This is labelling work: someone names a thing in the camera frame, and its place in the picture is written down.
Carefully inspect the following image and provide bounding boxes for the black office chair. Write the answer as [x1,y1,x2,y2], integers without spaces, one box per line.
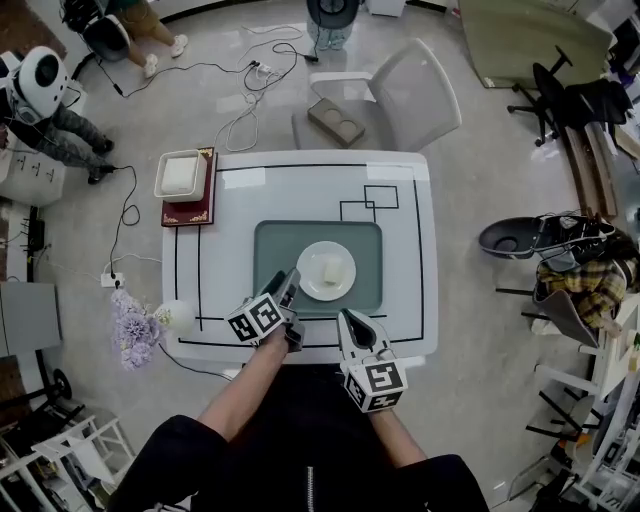
[507,45,634,147]

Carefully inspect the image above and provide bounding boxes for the white desk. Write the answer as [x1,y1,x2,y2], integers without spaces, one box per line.
[524,299,640,512]

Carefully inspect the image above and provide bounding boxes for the black open shell backpack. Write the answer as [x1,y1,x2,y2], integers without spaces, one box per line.
[478,212,616,261]

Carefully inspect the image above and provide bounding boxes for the white chair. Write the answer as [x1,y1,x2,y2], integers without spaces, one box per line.
[291,37,462,154]

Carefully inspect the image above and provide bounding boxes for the person's black shirt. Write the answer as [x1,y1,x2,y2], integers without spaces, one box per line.
[107,363,489,512]

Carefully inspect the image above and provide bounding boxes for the white vase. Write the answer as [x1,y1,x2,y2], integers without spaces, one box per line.
[154,298,196,334]

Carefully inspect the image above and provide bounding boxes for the wooden planks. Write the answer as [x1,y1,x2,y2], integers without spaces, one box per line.
[562,122,619,219]

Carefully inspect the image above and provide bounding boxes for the grey panel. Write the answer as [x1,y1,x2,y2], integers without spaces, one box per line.
[0,282,64,359]

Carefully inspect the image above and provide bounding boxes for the dark red book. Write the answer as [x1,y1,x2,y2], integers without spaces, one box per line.
[160,146,220,229]

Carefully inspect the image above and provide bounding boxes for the dark grey shell backpack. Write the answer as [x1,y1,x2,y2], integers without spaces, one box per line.
[82,14,132,62]

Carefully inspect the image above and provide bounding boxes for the white rectangular table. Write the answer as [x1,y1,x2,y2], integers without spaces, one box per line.
[160,149,440,365]

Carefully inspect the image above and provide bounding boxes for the person's left forearm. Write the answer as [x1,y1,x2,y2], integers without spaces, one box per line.
[197,334,291,444]

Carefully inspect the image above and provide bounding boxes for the black wheeled stand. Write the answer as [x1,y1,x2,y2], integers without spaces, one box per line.
[0,367,86,431]

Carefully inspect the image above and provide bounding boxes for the black power cable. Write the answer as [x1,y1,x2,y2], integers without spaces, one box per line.
[107,164,236,382]

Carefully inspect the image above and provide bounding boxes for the white drawer cabinet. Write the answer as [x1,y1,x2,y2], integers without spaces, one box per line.
[0,144,66,209]

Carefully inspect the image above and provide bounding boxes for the cardboard cup holder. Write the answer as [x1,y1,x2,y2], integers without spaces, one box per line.
[307,97,366,149]

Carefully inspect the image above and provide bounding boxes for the beige board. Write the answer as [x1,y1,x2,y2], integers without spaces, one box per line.
[457,0,616,90]

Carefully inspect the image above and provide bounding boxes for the black router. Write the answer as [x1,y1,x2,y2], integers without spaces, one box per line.
[22,207,46,251]

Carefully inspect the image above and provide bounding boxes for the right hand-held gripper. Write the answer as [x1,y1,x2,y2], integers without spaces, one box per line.
[338,308,409,415]

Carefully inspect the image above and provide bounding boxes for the white shelf rack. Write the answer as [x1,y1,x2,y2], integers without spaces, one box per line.
[0,414,136,512]

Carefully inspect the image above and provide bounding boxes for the white round plate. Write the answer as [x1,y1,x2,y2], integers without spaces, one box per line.
[296,240,357,302]

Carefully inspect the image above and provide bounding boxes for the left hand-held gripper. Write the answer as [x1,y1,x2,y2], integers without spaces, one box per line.
[227,268,306,353]

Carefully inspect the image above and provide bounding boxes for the grey-green tray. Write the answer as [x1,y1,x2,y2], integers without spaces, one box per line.
[253,219,385,316]

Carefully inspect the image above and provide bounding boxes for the white water dispenser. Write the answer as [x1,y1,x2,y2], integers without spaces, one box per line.
[367,0,406,17]

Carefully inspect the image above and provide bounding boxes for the purple flower bunch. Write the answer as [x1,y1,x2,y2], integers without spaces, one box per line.
[110,288,166,371]

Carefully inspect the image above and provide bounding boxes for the white shell backpack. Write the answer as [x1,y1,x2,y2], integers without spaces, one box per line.
[9,46,71,124]

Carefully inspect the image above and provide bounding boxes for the white square container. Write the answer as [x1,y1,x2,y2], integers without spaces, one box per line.
[153,148,209,204]

